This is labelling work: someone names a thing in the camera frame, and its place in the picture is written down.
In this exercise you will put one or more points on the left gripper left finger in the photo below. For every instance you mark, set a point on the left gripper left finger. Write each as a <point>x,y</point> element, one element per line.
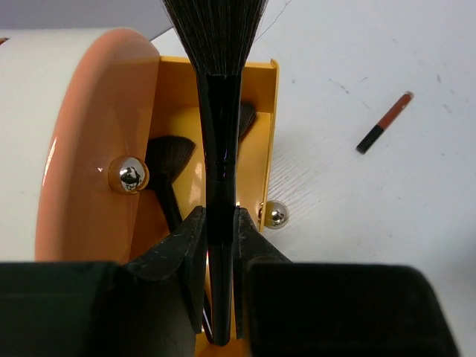
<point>151,306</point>

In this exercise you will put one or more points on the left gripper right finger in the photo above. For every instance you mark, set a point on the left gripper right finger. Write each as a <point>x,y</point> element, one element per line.
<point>284,308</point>

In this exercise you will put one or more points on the black fan makeup brush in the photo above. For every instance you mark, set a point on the black fan makeup brush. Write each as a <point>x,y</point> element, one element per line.
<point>166,158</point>

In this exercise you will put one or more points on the yellow drawer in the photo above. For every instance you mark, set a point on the yellow drawer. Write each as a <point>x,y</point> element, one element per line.
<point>175,112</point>

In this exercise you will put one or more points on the black small makeup brush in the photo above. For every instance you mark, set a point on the black small makeup brush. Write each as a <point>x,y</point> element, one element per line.
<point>247,117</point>

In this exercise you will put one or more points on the black round-head makeup brush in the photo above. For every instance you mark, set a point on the black round-head makeup brush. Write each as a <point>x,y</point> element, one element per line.
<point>217,37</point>

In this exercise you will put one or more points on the brown lip gloss right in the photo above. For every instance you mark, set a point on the brown lip gloss right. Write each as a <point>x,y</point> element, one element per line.
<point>387,119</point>

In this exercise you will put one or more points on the white cylindrical drawer organizer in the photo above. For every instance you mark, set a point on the white cylindrical drawer organizer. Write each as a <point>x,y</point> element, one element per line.
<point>36,68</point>

